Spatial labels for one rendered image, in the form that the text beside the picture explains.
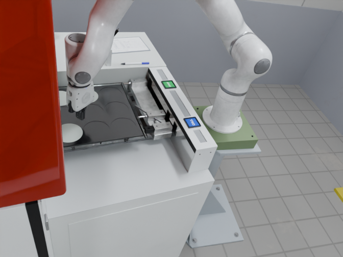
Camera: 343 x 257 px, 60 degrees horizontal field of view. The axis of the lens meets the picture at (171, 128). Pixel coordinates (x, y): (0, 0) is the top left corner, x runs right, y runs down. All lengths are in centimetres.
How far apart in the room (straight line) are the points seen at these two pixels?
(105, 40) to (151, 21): 186
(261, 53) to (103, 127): 65
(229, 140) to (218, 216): 90
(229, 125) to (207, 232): 89
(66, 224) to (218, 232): 119
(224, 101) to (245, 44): 26
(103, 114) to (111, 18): 47
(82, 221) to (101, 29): 64
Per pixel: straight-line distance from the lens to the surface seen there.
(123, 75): 147
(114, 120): 125
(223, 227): 211
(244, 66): 114
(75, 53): 99
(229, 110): 132
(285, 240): 227
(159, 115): 130
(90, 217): 113
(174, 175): 119
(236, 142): 135
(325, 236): 247
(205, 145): 114
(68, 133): 119
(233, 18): 107
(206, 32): 297
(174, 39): 290
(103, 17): 95
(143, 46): 165
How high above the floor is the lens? 174
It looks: 42 degrees down
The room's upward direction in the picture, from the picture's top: 15 degrees clockwise
